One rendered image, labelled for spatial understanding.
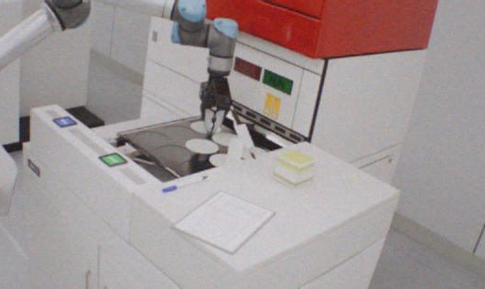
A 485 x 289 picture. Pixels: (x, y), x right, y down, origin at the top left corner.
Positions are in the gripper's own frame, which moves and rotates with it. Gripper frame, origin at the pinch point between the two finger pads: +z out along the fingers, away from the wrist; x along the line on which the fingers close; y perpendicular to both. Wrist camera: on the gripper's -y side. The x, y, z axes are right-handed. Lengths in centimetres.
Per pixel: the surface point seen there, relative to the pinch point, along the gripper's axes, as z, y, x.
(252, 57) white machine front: -22.9, 7.2, -12.0
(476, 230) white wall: 68, 27, -168
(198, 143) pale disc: 1.3, -5.6, 5.5
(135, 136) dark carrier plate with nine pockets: 1.4, -1.5, 24.0
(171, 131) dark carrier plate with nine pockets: 1.4, 2.9, 12.0
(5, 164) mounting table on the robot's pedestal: 9, -5, 64
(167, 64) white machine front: -7.5, 44.0, 6.6
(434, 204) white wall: 66, 54, -155
